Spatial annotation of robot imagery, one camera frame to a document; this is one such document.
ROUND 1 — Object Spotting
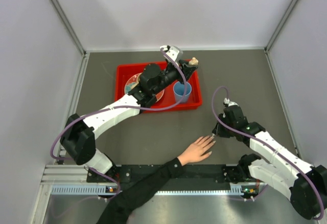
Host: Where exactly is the red plastic tray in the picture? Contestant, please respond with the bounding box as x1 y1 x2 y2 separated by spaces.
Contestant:
114 62 202 111

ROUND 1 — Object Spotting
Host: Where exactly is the purple cable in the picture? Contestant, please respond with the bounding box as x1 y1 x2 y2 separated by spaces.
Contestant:
212 86 325 220
50 49 189 196

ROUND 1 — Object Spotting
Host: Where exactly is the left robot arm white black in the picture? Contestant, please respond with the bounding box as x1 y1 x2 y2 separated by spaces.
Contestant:
59 58 198 182

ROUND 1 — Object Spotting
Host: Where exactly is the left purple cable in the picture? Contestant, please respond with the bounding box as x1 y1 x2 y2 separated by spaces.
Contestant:
50 49 189 196

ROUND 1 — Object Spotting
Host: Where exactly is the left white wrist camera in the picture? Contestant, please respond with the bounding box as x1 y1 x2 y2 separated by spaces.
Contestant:
160 45 183 64

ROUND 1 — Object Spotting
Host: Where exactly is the beige ceramic mug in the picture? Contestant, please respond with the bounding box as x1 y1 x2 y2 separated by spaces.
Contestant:
131 73 141 89

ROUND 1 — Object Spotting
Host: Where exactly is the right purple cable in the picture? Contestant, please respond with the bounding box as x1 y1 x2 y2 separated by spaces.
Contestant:
212 86 325 220

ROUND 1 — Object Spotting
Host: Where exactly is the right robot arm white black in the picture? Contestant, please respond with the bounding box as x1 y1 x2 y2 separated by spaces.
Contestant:
213 99 326 220

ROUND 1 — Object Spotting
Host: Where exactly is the nail polish bottle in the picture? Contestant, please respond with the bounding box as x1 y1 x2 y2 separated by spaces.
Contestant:
189 57 199 66

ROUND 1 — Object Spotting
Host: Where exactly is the person's hand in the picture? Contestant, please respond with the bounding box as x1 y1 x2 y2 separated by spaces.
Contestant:
177 136 216 166

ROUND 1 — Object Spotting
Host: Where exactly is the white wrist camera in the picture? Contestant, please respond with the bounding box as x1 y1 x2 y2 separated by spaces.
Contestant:
223 98 239 108
160 45 183 64

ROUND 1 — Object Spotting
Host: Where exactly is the blue plastic cup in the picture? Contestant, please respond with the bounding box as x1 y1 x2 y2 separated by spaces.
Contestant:
173 81 192 103

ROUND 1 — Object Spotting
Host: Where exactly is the black sleeved forearm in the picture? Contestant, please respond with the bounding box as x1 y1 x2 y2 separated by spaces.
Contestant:
97 158 184 224

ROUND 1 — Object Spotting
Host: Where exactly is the grey slotted cable duct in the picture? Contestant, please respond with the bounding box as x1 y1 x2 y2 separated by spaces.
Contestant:
51 185 259 197

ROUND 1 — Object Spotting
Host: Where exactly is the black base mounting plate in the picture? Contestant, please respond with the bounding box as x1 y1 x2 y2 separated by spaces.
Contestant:
87 161 243 184

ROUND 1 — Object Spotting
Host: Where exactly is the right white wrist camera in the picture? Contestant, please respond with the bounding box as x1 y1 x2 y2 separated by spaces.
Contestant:
223 98 239 108

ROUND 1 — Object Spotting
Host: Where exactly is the floral ceramic plate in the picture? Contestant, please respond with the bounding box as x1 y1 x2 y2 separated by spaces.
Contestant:
124 73 165 101

